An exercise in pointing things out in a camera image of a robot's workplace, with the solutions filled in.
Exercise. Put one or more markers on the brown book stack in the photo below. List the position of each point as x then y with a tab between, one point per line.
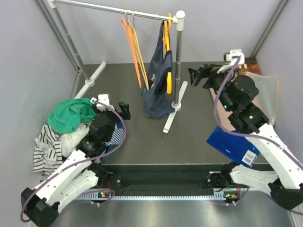
250	65

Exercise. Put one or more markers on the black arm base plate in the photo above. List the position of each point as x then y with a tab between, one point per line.
165	179

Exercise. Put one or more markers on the grey slotted cable duct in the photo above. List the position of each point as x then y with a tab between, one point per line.
216	196

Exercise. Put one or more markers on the tan yellow velvet hanger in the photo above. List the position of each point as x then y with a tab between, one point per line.
141	65

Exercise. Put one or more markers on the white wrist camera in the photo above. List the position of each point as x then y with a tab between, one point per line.
233	57
104	100

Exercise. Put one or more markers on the translucent plastic folder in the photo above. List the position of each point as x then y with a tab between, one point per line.
268	97

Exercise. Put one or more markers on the grey white garment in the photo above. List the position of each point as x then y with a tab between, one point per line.
69	141

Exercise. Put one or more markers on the navy blue tank top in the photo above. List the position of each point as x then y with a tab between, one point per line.
154	101

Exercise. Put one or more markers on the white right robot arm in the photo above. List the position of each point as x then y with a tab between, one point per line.
284	183

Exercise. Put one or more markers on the silver white clothes rack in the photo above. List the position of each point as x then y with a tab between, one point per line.
178	19

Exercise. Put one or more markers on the blue clipboard folder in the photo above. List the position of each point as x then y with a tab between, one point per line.
236	148

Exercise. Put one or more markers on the orange velvet hanger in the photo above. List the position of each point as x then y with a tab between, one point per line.
128	33

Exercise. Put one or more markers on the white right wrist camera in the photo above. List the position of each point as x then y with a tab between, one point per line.
233	57

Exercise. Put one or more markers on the blue laundry basin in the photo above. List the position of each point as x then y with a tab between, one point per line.
106	157

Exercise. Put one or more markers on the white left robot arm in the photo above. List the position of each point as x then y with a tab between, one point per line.
81	171

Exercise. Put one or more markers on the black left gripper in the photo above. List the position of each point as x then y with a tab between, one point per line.
124	114

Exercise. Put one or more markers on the blue white striped shirt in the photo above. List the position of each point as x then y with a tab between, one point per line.
117	137

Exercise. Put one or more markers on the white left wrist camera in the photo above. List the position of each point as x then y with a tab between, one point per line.
104	100

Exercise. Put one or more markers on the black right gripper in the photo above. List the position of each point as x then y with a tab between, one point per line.
196	75

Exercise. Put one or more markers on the black white striped shirt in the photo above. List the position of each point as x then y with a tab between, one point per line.
47	153

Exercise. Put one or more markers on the green garment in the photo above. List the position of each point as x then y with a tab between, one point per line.
67	115

